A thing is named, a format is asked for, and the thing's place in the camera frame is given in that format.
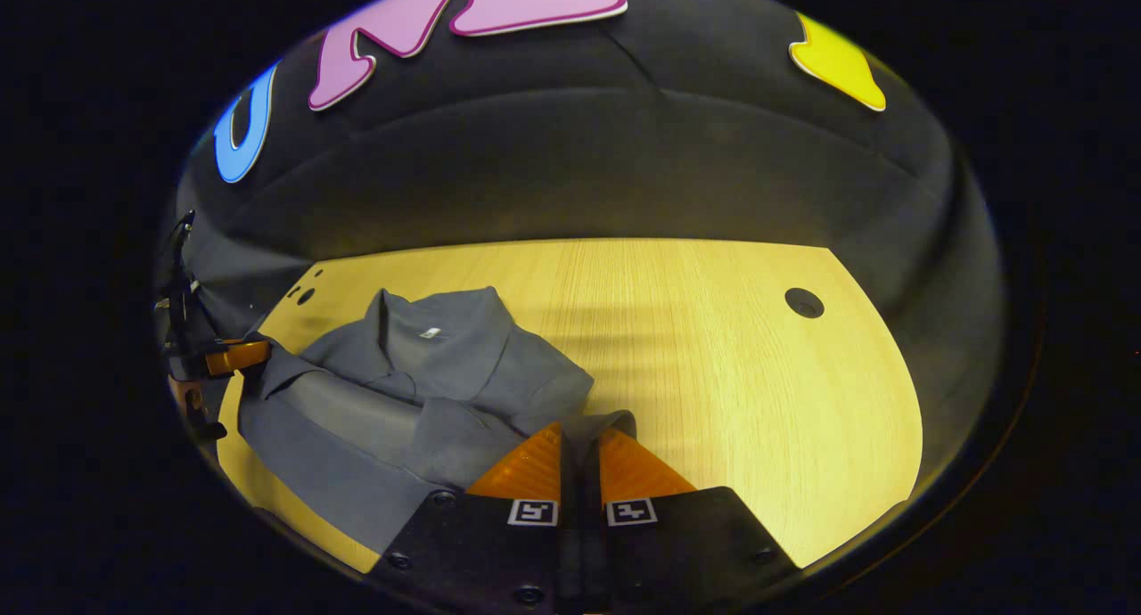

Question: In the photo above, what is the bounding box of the black backdrop cloth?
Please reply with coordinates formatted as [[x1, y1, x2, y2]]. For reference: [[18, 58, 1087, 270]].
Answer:
[[165, 0, 1008, 473]]

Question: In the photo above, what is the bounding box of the grey polo shirt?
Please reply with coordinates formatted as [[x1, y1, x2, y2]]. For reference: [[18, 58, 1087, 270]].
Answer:
[[236, 285, 639, 555]]

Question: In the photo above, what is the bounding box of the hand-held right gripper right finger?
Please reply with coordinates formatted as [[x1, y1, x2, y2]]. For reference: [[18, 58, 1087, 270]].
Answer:
[[581, 428, 800, 612]]

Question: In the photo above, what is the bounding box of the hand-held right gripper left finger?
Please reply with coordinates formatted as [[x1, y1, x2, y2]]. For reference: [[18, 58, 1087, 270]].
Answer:
[[368, 422, 582, 612]]

